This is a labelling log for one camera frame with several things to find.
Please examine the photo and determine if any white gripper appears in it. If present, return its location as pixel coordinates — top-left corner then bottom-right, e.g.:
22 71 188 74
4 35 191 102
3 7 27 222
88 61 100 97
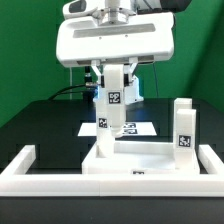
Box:
56 12 174 87

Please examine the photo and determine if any white desk top panel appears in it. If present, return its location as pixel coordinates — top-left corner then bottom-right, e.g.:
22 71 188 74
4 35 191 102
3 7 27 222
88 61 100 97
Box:
82 141 200 175

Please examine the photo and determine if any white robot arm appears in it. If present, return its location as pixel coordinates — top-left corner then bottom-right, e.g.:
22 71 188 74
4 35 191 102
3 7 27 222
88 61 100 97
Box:
56 0 192 67

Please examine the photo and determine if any marker tag sheet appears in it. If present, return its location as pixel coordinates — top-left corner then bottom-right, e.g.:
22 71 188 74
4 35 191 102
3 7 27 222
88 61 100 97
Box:
78 122 157 136

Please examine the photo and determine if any white U-shaped fence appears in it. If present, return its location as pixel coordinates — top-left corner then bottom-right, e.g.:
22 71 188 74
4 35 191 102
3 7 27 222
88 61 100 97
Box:
0 145 224 197

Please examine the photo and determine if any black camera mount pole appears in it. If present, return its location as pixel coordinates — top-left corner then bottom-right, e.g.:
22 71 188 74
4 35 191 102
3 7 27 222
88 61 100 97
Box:
84 66 94 102

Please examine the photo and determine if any white cable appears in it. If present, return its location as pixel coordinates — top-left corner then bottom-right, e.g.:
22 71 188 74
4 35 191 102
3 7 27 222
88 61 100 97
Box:
68 66 74 100

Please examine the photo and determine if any black cable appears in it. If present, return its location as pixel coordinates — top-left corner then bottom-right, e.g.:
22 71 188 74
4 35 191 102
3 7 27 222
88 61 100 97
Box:
48 83 88 101

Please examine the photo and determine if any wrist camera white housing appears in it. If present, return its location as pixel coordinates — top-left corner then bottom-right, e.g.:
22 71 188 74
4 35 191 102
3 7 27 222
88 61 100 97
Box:
62 0 99 19

